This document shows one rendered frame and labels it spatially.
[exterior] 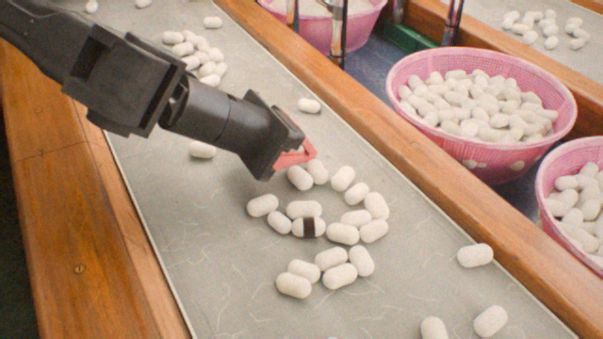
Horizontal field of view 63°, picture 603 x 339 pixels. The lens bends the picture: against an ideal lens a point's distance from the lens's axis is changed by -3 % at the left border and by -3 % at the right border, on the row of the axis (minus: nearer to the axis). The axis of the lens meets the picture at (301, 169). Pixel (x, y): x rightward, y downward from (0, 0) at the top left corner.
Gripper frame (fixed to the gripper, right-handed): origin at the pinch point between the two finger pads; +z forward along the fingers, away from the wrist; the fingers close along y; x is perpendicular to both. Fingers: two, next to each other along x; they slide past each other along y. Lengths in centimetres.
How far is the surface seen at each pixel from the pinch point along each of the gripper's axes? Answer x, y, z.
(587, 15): -45, 15, 59
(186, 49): 2.5, 35.4, -2.8
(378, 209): -1.0, -12.1, 1.2
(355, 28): -15.9, 32.4, 23.7
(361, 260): 2.5, -16.9, -3.0
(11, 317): 94, 61, 3
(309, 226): 3.8, -10.5, -4.6
